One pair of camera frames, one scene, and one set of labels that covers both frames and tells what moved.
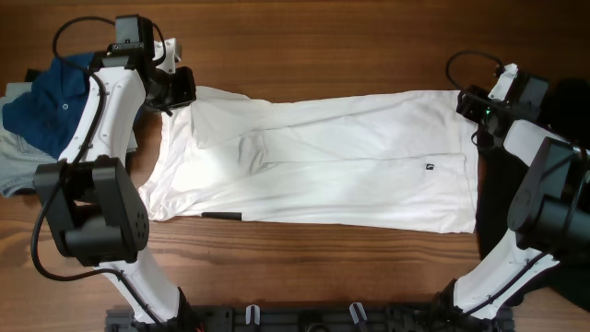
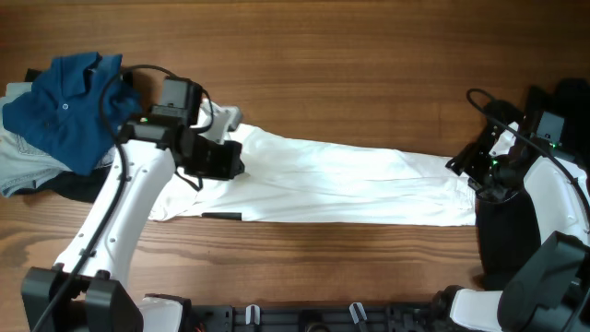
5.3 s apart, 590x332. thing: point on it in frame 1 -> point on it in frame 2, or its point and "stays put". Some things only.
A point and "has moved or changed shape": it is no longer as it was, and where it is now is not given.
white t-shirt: x=397 y=160 has moved or changed shape
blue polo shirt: x=50 y=113 stays put
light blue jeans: x=18 y=160 stays put
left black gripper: x=185 y=76 -> x=230 y=163
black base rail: x=312 y=317 stays put
